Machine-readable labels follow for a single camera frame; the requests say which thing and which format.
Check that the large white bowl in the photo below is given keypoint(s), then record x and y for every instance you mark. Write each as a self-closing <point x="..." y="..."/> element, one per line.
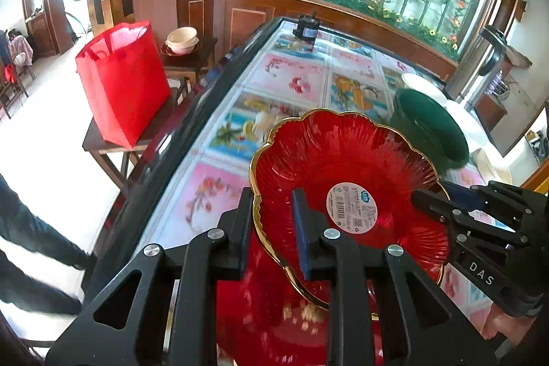
<point x="469" y="126"/>

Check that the wooden chair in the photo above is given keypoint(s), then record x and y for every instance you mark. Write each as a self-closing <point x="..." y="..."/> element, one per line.
<point x="13" y="91"/>

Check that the pink cloth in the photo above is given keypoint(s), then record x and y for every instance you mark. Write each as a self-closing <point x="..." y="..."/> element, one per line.
<point x="21" y="48"/>

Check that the small black device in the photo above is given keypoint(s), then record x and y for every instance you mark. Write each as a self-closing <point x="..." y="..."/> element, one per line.
<point x="305" y="29"/>

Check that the fruit print tablecloth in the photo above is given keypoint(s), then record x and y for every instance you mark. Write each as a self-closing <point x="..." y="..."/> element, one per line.
<point x="296" y="78"/>

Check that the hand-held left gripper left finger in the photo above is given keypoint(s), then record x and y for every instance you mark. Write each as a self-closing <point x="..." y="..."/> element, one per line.
<point x="240" y="237"/>

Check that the dark wooden stool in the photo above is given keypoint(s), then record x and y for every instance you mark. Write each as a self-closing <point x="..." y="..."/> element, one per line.
<point x="92" y="141"/>

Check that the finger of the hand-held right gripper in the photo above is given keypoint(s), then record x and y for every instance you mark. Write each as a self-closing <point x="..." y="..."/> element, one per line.
<point x="465" y="196"/>
<point x="431" y="205"/>

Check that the cream plate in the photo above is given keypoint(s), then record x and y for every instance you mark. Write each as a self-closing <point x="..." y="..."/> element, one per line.
<point x="493" y="168"/>

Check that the wooden mirror cabinet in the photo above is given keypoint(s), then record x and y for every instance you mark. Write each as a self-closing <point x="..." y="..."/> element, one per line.
<point x="47" y="23"/>

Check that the dark green bowl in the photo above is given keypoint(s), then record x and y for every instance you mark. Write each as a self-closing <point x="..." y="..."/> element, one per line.
<point x="429" y="126"/>

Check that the cream bowl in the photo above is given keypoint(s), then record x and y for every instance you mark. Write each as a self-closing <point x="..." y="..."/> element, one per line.
<point x="182" y="35"/>
<point x="182" y="47"/>

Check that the red patterned plate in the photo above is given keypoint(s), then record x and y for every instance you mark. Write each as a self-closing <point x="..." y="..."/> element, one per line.
<point x="257" y="319"/>

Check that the dark wooden side table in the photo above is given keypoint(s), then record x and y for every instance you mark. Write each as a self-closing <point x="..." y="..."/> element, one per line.
<point x="201" y="57"/>

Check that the red shopping bag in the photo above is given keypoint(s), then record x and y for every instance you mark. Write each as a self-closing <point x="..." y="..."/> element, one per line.
<point x="124" y="91"/>

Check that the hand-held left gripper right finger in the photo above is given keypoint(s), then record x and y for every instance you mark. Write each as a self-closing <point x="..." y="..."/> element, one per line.
<point x="302" y="237"/>

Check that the red scalloped glass plate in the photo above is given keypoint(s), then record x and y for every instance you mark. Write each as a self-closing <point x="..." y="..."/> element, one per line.
<point x="351" y="151"/>

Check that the small white bowl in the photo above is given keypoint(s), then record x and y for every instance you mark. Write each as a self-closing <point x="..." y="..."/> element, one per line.
<point x="422" y="85"/>

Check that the brown red plate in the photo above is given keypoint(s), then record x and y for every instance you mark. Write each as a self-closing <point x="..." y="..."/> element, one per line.
<point x="165" y="51"/>

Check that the black rimmed dining table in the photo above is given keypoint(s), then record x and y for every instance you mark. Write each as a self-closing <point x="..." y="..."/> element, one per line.
<point x="171" y="160"/>

